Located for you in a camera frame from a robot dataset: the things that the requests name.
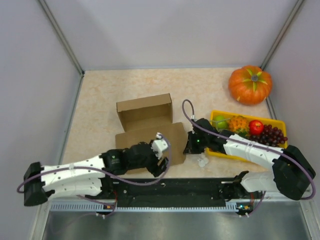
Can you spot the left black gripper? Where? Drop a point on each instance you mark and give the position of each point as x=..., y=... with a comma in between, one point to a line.
x=153, y=168

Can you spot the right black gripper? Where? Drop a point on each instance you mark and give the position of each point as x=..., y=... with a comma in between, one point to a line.
x=190, y=148

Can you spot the brown cardboard box sheet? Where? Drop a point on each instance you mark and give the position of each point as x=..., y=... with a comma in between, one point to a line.
x=142, y=118

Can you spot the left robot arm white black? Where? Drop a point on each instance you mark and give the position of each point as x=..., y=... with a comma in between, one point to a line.
x=91, y=178

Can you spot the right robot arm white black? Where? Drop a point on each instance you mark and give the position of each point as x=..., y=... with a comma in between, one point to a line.
x=287, y=170

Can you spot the clear plastic bits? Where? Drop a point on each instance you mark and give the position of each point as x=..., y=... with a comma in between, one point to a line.
x=202, y=161

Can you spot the green lime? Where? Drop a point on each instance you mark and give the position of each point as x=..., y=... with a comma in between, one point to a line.
x=220, y=122

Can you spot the orange flower decoration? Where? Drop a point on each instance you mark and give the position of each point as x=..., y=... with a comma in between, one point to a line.
x=238, y=124

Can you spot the red apple upper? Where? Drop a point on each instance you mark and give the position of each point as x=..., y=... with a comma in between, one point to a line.
x=256, y=127

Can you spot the purple grape bunch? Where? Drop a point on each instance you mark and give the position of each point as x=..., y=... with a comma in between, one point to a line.
x=271, y=136

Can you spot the orange pumpkin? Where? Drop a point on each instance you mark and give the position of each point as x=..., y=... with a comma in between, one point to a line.
x=250, y=85

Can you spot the yellow plastic tray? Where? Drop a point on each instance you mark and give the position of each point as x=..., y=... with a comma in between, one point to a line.
x=227, y=115

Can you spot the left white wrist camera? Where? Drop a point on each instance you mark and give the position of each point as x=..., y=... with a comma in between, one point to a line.
x=159, y=145

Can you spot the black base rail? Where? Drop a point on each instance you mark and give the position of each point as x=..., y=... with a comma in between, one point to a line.
x=176, y=192

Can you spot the aluminium frame beam front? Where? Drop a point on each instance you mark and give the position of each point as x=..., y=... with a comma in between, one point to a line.
x=81, y=204

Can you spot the left corner aluminium post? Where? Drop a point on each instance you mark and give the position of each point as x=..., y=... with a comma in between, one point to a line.
x=60, y=35

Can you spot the corner aluminium post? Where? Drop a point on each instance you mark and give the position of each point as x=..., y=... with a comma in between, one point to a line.
x=282, y=33
x=60, y=35

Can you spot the right corner aluminium post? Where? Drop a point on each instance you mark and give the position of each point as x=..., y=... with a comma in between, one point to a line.
x=282, y=33

